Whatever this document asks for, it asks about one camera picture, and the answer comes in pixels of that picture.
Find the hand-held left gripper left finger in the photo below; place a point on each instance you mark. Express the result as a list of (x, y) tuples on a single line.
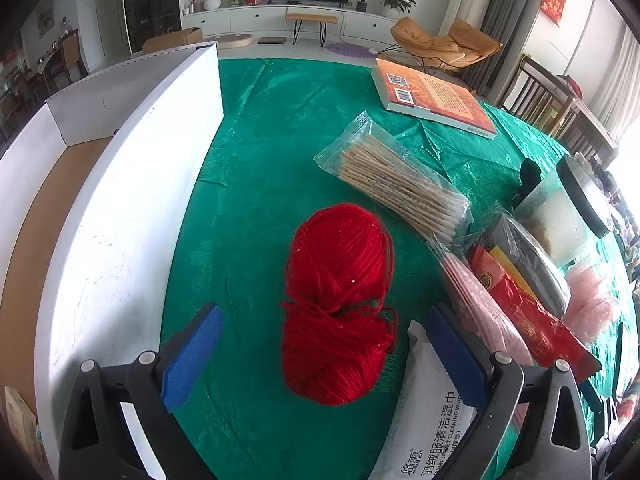
[(192, 355)]

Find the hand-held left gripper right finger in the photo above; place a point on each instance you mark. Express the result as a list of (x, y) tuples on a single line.
[(457, 360)]

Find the white cardboard box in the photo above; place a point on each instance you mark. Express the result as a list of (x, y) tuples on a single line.
[(110, 240)]

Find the red yarn ball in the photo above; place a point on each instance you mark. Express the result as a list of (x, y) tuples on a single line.
[(335, 270)]

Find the pink packet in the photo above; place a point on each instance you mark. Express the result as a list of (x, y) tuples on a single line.
[(480, 305)]

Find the white wet wipes packet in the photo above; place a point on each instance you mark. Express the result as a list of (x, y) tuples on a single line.
[(425, 410)]

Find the red snack packet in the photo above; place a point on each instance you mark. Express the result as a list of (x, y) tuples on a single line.
[(525, 310)]

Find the grey packet with yellow label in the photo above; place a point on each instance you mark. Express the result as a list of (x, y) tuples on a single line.
[(530, 260)]

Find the pink fluffy cloth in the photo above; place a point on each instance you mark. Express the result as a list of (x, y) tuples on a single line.
[(590, 300)]

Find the clear jar with black lid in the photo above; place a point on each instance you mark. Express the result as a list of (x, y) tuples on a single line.
[(555, 220)]

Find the beige printed packet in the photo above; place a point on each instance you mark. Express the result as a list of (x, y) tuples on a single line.
[(20, 425)]

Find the cotton swab pack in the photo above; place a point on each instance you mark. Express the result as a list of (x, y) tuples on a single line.
[(395, 180)]

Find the black clip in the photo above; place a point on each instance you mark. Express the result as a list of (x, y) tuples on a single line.
[(530, 172)]

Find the green tablecloth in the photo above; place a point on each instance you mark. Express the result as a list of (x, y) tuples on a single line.
[(250, 160)]

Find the orange book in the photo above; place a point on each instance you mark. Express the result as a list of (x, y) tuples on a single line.
[(435, 95)]

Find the dark wooden chair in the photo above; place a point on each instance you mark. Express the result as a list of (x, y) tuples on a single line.
[(550, 95)]

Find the brown cardboard box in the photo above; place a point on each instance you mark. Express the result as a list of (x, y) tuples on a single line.
[(170, 40)]

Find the round beige cushion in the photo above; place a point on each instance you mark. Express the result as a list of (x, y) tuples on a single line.
[(230, 41)]

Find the orange lounge chair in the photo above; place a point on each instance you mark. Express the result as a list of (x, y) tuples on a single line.
[(435, 42)]

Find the purple floor mat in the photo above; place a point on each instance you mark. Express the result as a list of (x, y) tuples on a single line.
[(350, 49)]

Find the white television cabinet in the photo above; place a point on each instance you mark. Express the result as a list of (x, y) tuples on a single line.
[(240, 20)]

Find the white round vase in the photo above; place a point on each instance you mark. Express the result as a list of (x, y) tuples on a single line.
[(211, 3)]

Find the dark display cabinet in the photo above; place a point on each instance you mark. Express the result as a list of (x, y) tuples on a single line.
[(150, 5)]

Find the grey curtain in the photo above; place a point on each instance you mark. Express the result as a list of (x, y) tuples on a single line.
[(515, 10)]

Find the wooden bench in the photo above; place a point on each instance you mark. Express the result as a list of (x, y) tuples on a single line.
[(311, 16)]

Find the large potted plant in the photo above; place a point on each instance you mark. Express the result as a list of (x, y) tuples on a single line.
[(395, 0)]

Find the small potted plant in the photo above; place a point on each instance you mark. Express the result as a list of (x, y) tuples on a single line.
[(362, 0)]

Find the red wall decoration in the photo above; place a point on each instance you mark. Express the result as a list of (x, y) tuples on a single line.
[(553, 2)]

